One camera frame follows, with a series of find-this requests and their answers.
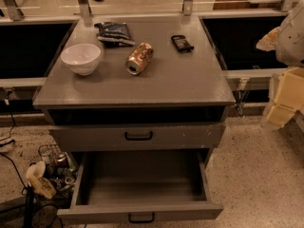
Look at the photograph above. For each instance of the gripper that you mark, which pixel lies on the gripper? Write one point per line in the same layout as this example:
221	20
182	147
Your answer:
292	40

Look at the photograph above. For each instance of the grey drawer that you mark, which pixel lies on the grey drawer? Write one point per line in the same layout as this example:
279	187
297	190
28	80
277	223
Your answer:
140	187
127	137

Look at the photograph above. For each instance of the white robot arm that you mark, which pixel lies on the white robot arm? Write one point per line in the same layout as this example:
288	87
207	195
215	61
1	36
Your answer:
287	40

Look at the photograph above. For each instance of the grey top drawer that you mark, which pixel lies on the grey top drawer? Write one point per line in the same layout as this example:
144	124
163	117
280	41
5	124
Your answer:
127	137

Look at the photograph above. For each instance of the grey drawer cabinet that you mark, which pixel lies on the grey drawer cabinet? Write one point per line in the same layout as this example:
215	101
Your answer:
175	88

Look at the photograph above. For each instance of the black snack packet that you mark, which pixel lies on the black snack packet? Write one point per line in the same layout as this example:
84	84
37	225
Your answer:
181	44

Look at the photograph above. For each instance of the gold soda can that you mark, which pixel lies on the gold soda can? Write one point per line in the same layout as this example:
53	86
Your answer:
139	58

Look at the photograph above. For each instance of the white bowl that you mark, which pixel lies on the white bowl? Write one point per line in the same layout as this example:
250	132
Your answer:
81	59

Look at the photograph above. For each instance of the yellow bottle on floor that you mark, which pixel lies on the yellow bottle on floor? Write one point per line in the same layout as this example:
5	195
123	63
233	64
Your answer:
41	185

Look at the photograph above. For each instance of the wire basket with clutter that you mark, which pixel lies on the wire basket with clutter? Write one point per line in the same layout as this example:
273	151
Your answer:
60	169

